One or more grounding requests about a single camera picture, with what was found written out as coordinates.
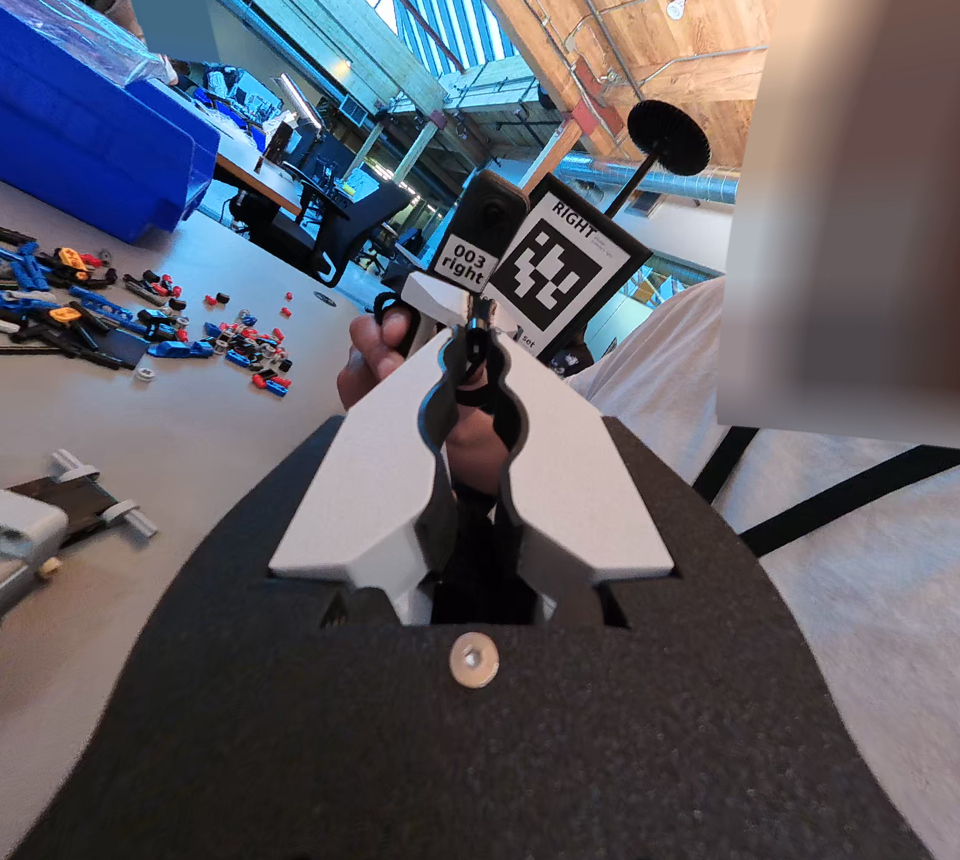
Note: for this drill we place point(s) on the framed marker sign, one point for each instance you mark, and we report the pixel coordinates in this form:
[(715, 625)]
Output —
[(555, 268)]

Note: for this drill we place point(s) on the clear plastic bag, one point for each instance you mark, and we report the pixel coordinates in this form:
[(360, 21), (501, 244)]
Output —
[(67, 28)]

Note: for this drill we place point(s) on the grey office table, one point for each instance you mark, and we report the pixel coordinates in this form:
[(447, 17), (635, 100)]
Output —
[(247, 163)]

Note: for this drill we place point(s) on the person's white shirt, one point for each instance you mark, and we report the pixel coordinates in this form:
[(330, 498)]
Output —
[(825, 612)]

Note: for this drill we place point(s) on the pile of small toy pieces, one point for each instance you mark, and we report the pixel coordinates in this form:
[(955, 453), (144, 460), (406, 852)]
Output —
[(112, 320)]

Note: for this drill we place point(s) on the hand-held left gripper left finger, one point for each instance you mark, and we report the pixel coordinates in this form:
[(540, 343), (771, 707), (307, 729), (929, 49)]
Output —
[(360, 500)]

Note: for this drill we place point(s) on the black office chair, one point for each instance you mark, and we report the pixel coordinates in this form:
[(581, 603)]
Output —
[(330, 230)]

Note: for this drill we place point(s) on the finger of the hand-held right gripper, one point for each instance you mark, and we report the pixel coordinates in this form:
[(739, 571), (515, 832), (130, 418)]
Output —
[(439, 301), (490, 313)]

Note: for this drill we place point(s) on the silver ceiling duct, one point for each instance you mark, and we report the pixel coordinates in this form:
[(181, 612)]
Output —
[(675, 185)]

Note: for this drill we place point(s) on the small toy axle subassembly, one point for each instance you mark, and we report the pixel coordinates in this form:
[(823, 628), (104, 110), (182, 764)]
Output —
[(75, 500)]

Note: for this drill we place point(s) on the person's right hand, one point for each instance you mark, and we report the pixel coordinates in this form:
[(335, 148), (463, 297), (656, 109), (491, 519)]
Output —
[(367, 365)]

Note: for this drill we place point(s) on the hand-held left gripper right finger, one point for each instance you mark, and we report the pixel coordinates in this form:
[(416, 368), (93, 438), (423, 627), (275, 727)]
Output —
[(585, 500)]

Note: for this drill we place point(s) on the small black toy pin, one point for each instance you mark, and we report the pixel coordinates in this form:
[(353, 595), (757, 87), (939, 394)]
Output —
[(474, 346)]

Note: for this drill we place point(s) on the black flat toy panel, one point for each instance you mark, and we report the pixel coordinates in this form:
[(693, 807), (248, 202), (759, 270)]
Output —
[(124, 349)]

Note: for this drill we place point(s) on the black disc on pole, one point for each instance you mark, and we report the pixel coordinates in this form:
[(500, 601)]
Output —
[(667, 133)]

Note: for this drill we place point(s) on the blue plastic bin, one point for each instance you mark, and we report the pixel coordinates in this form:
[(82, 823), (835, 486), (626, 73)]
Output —
[(82, 148)]

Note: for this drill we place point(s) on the white ceiling spotlight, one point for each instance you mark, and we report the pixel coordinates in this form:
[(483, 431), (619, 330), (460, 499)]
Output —
[(679, 5)]

